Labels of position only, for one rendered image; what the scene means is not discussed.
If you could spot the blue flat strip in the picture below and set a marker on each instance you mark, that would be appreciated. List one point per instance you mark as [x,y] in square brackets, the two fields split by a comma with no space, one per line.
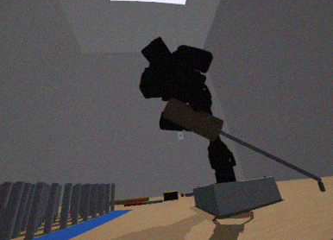
[77,229]

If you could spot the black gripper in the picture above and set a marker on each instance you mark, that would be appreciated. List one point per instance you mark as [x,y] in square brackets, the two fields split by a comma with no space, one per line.
[187,86]

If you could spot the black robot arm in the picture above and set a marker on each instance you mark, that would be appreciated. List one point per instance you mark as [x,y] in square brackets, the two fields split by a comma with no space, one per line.
[153,84]

